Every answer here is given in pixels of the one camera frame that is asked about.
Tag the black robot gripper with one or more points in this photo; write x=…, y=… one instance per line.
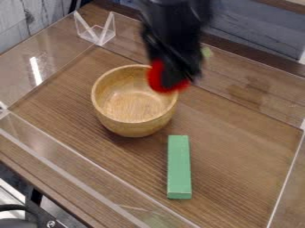
x=173, y=24

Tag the red plush strawberry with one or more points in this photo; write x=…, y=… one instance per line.
x=172, y=73

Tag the wooden bowl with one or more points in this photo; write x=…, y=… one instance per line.
x=130, y=109

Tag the green rectangular block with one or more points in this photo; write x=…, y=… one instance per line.
x=178, y=168

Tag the clear acrylic corner bracket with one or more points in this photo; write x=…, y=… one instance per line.
x=96, y=34

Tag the clear acrylic tray wall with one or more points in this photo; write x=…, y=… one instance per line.
x=93, y=193

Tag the black table leg bracket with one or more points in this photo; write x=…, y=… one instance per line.
x=51, y=216

